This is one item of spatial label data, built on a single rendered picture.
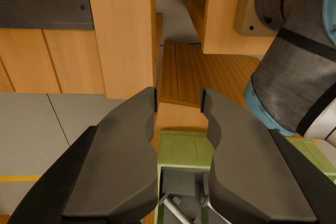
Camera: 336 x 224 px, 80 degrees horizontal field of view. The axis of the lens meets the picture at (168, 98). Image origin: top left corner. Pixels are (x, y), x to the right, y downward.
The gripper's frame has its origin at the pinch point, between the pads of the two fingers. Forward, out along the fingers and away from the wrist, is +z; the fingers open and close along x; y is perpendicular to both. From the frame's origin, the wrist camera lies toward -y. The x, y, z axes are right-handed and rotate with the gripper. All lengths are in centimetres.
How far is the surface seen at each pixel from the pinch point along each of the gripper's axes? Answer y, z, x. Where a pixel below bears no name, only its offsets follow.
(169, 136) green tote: 47, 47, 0
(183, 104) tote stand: 35, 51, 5
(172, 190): 67, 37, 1
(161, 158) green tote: 47, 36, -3
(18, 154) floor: 151, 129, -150
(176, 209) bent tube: 70, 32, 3
